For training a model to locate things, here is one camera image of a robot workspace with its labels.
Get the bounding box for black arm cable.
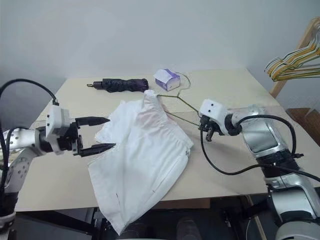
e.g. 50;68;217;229
199;114;320;184
0;78;60;198

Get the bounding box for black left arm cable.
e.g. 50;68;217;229
0;78;60;198

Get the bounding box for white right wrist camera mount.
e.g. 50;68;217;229
199;98;229;136

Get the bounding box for wooden hanger rack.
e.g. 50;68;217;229
270;17;320;99

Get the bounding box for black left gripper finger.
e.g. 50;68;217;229
80;142;117;158
74;116;111;130

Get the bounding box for olive wire hanger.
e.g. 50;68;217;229
156;70;205;129

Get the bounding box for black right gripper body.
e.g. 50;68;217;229
199;114;223;136

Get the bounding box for black folded umbrella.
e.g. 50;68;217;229
86;77;150;94

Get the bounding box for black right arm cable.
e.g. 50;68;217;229
199;114;320;184

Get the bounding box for white shorts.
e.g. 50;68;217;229
87;89;196;237

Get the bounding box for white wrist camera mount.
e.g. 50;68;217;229
199;98;229;136
45;105;71;156

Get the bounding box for bunch of hangers on rack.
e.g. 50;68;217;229
267;37;320;82

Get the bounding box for purple white tissue pack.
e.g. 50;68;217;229
153;68;182;91

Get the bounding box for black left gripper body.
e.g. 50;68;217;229
58;122;84;157

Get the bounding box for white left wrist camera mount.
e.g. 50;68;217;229
45;105;71;156

